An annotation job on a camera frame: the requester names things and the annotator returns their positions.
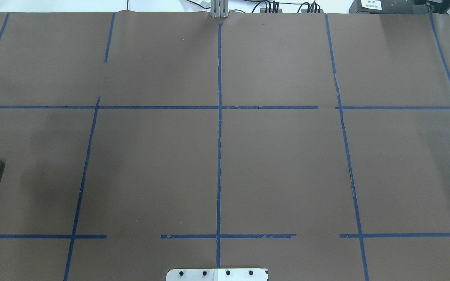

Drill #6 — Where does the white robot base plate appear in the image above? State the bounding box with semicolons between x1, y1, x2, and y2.
166;268;269;281

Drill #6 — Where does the grey aluminium frame post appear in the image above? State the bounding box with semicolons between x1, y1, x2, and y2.
210;0;230;18

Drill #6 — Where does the black box with label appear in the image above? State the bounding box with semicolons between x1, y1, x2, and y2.
349;0;430;14

